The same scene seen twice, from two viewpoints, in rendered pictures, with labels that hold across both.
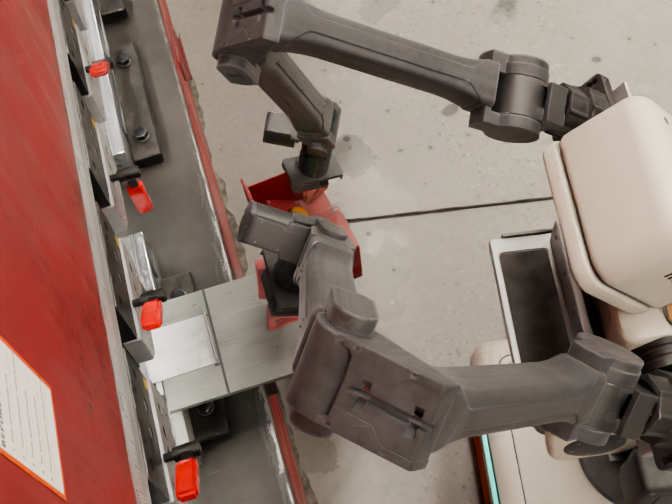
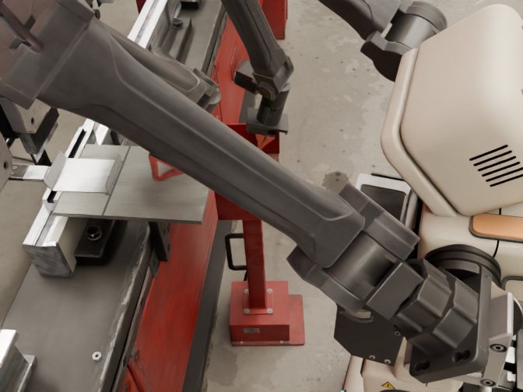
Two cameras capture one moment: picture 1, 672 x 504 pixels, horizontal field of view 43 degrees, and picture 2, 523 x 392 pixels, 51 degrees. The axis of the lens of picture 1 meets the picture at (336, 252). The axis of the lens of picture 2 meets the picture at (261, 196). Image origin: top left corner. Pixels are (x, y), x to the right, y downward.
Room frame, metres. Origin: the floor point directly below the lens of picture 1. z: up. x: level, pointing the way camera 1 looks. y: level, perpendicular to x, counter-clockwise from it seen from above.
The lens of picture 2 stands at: (-0.03, -0.26, 1.70)
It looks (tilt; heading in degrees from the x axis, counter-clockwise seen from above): 47 degrees down; 17
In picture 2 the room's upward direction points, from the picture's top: 3 degrees counter-clockwise
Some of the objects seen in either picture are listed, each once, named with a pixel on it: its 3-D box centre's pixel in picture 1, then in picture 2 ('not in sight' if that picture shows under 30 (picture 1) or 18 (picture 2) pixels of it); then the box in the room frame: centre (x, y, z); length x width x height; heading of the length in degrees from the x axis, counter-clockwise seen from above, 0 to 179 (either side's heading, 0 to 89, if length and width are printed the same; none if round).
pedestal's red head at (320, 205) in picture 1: (303, 228); (248, 166); (0.90, 0.06, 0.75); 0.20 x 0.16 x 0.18; 15
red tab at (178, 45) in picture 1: (179, 49); (236, 61); (1.59, 0.31, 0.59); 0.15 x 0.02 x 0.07; 9
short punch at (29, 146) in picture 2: not in sight; (38, 122); (0.56, 0.30, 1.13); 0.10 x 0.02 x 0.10; 9
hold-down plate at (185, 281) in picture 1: (194, 355); (112, 201); (0.60, 0.25, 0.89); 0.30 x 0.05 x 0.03; 9
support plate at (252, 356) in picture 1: (242, 332); (139, 181); (0.58, 0.16, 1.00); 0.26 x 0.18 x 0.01; 99
